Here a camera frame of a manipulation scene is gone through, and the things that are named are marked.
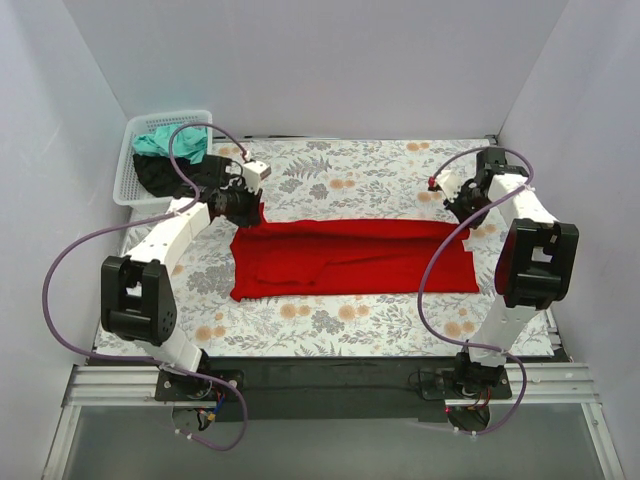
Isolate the red t shirt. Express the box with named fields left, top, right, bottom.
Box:
left=230, top=219, right=479, bottom=301

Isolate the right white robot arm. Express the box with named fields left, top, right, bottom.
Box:
left=431, top=147, right=579, bottom=398

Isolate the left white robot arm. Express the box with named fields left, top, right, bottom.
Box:
left=101, top=155, right=271, bottom=400

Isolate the teal t shirt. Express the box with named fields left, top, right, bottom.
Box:
left=132, top=124, right=208, bottom=164

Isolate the black t shirt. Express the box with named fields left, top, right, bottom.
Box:
left=132, top=154, right=204, bottom=198

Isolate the floral table cloth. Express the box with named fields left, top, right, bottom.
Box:
left=171, top=139, right=508, bottom=356

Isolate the white plastic laundry basket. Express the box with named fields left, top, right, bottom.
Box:
left=113, top=110, right=212, bottom=214

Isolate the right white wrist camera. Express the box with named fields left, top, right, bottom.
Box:
left=428, top=169, right=464, bottom=201

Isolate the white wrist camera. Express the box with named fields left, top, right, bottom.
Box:
left=242, top=161, right=271, bottom=194
left=428, top=169, right=464, bottom=201

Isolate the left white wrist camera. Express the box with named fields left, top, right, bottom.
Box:
left=242, top=161, right=271, bottom=194

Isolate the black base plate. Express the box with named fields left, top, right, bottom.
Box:
left=154, top=355, right=512, bottom=422

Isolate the aluminium frame rail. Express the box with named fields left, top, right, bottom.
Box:
left=64, top=363, right=601, bottom=407

